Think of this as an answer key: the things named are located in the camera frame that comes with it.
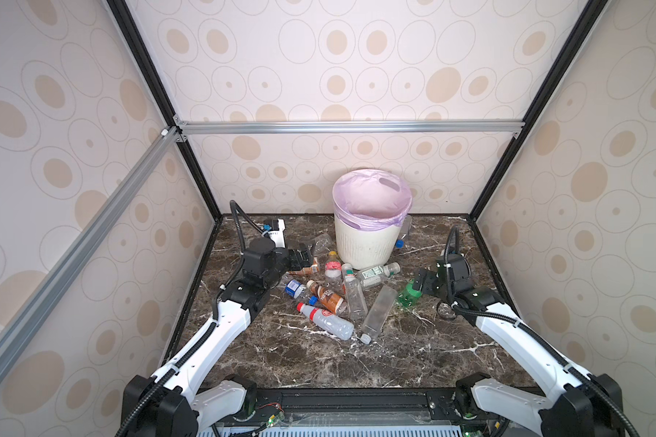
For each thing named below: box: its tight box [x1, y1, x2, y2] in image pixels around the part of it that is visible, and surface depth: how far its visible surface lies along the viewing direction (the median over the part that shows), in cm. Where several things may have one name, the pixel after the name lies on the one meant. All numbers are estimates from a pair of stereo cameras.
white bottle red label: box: [296, 302, 355, 341], surface depth 87 cm
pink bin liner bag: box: [332, 169, 413, 232], surface depth 97 cm
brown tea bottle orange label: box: [306, 280, 345, 316], surface depth 91 cm
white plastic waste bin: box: [334, 214, 406, 270], surface depth 94 cm
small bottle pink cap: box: [324, 250, 343, 291], surface depth 99 cm
